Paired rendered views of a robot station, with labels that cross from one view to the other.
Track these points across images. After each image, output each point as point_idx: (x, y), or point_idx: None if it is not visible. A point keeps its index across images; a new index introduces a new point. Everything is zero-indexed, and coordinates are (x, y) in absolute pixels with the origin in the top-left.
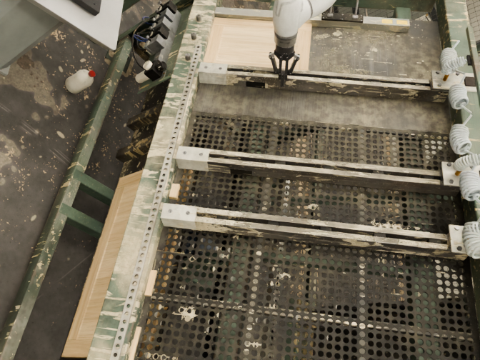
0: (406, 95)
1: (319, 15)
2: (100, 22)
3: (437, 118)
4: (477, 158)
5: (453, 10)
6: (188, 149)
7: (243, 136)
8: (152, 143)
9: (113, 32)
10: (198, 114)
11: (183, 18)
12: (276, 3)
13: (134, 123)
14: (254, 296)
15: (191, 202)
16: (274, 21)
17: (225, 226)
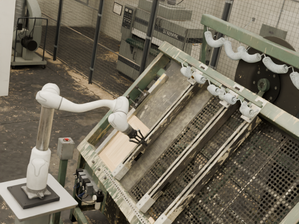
0: (189, 96)
1: (133, 109)
2: (63, 200)
3: (208, 90)
4: (221, 90)
5: (172, 53)
6: (139, 202)
7: None
8: (126, 216)
9: (70, 198)
10: (131, 190)
11: (88, 169)
12: (111, 123)
13: None
14: (213, 214)
15: None
16: (116, 129)
17: (179, 206)
